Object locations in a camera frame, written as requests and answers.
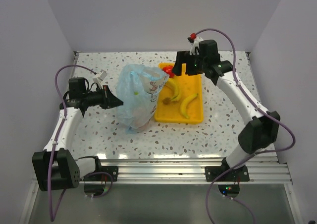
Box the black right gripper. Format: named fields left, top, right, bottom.
left=172, top=51, right=208, bottom=76

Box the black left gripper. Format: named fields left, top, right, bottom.
left=83, top=85, right=123, bottom=110

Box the red fake apple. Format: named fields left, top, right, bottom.
left=162, top=66, right=175, bottom=78

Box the light blue plastic bag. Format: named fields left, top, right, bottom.
left=116, top=64, right=169, bottom=134

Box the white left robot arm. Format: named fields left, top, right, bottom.
left=32, top=77, right=123, bottom=191

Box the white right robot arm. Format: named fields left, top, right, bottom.
left=172, top=36, right=280, bottom=181

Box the yellow fake banana bunch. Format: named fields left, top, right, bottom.
left=162, top=78, right=181, bottom=105

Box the single yellow fake banana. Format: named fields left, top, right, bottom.
left=180, top=93, right=198, bottom=119

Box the yellow plastic tray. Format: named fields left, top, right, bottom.
left=154, top=64, right=204, bottom=124

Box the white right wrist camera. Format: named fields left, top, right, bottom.
left=188, top=33, right=203, bottom=56

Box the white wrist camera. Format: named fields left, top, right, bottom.
left=93, top=70, right=107, bottom=86
left=188, top=33, right=203, bottom=56

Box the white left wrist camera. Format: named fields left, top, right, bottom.
left=93, top=70, right=107, bottom=86

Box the black left base bracket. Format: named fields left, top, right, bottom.
left=83, top=166, right=119, bottom=182

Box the black base bracket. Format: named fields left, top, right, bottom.
left=83, top=166, right=119, bottom=182
left=205, top=166, right=250, bottom=182

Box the black right base bracket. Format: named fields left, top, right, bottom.
left=205, top=166, right=250, bottom=182

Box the aluminium mounting rail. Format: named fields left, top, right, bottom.
left=32, top=158, right=292, bottom=185

